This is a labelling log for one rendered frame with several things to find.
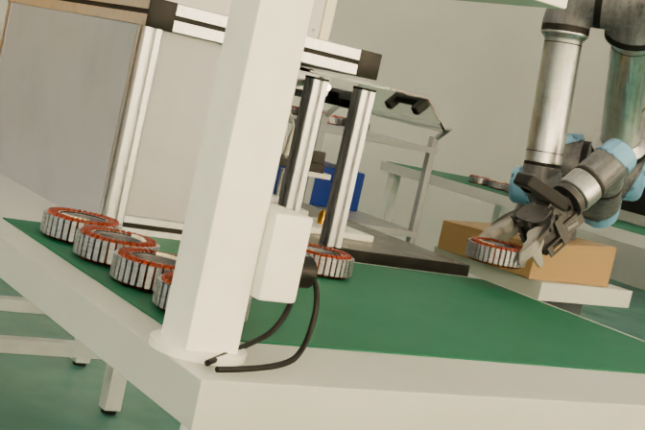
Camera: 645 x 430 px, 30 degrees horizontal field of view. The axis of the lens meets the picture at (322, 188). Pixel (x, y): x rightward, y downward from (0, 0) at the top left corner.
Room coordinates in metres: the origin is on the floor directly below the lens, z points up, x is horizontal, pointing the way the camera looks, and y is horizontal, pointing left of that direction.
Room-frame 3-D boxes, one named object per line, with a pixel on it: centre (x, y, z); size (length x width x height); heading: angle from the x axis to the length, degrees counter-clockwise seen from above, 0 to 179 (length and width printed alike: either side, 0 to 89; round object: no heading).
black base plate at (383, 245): (2.41, 0.07, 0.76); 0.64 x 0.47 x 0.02; 34
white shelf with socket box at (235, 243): (1.35, 0.04, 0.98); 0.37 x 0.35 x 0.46; 34
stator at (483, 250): (2.20, -0.34, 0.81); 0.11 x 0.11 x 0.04
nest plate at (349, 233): (2.32, -0.01, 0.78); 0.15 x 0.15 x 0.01; 34
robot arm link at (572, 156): (2.68, -0.50, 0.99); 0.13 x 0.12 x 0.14; 74
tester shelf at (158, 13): (2.24, 0.32, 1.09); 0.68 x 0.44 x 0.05; 34
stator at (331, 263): (1.90, -0.02, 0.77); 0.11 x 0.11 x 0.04
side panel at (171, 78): (1.93, 0.21, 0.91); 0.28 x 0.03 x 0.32; 124
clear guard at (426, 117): (2.32, 0.00, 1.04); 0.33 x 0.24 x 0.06; 124
